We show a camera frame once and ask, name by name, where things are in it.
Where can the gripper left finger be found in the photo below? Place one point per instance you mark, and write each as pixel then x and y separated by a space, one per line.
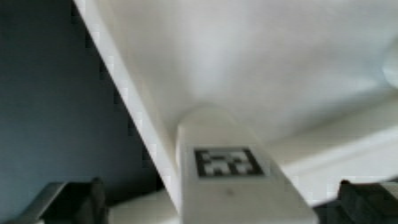
pixel 70 203

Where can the white square table top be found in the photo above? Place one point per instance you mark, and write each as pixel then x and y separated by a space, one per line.
pixel 290 61

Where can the white L-shaped obstacle fence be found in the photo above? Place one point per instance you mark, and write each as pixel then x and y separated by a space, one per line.
pixel 143 210

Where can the white table leg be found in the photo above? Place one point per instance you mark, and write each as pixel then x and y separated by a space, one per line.
pixel 235 189

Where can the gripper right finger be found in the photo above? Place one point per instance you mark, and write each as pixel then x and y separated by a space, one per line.
pixel 365 204

